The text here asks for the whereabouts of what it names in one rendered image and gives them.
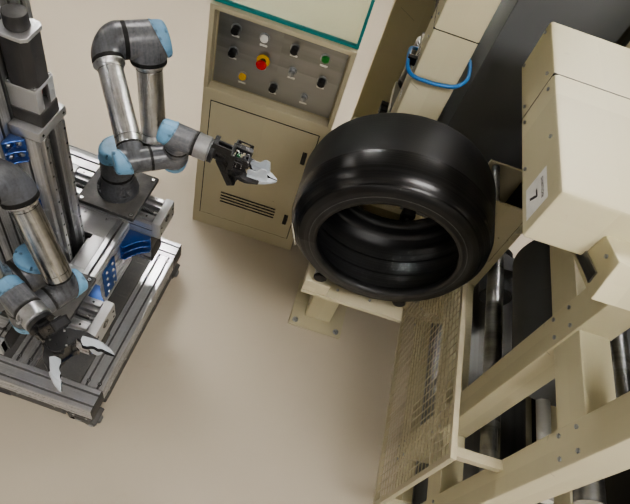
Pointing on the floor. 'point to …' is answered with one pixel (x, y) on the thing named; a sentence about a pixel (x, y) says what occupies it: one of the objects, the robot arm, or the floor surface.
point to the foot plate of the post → (315, 318)
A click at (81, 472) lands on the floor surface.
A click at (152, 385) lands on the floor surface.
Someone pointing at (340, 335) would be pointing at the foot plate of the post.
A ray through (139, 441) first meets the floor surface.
